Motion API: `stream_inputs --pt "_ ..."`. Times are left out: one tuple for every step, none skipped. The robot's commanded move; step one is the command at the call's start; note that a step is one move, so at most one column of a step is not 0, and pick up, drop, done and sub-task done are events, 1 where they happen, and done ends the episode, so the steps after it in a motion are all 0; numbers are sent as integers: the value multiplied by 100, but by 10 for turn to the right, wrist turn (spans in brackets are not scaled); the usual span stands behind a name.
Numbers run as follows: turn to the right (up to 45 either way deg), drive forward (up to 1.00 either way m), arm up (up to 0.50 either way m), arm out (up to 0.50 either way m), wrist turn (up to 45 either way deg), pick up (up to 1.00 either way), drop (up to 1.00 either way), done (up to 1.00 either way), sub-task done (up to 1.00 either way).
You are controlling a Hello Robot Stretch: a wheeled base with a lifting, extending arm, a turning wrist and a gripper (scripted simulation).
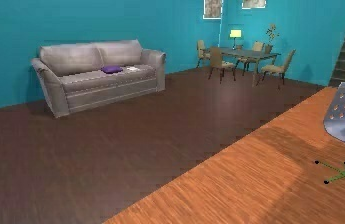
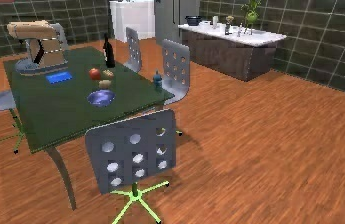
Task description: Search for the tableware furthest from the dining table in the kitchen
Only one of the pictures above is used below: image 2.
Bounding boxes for dark kitchen counter white top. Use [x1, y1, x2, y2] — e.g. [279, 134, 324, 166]
[177, 23, 288, 82]

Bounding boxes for green dining table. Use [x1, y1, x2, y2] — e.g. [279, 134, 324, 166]
[3, 45, 176, 211]

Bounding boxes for teal spray bottle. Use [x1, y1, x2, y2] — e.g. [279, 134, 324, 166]
[152, 69, 164, 92]

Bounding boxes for blue round bowl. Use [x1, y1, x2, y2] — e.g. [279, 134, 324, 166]
[86, 89, 116, 108]

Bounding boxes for red apple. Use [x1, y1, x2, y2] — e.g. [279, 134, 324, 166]
[88, 67, 102, 81]

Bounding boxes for black wine bottle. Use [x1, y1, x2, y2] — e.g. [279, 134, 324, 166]
[102, 32, 116, 69]

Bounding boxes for dark blue bowl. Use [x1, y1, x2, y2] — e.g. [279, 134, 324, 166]
[184, 15, 203, 27]

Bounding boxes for grey fridge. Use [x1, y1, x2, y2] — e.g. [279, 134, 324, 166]
[153, 0, 201, 46]

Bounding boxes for small dark vase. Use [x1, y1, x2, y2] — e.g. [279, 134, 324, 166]
[224, 15, 235, 36]

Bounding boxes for blue rectangular sponge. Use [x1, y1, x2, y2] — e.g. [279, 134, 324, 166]
[45, 71, 74, 85]

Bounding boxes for green house plant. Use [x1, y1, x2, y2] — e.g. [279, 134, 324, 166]
[240, 0, 263, 35]

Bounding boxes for tan stand mixer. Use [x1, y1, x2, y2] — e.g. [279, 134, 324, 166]
[6, 20, 70, 76]

